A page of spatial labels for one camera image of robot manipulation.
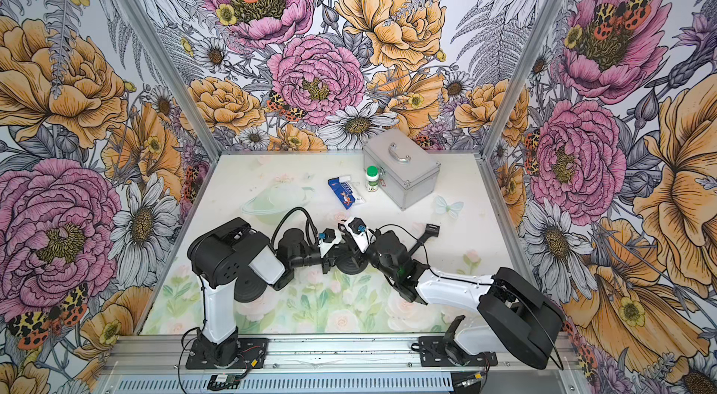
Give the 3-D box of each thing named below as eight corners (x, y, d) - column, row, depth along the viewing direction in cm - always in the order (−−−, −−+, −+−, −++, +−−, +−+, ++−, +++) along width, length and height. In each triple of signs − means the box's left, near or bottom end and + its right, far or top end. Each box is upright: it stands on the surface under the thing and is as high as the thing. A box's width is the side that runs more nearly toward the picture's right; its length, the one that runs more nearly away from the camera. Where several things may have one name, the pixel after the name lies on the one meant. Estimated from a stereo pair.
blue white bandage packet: (345, 209, 104) (344, 205, 102) (329, 184, 112) (328, 179, 110) (359, 203, 106) (359, 198, 104) (342, 178, 114) (341, 174, 112)
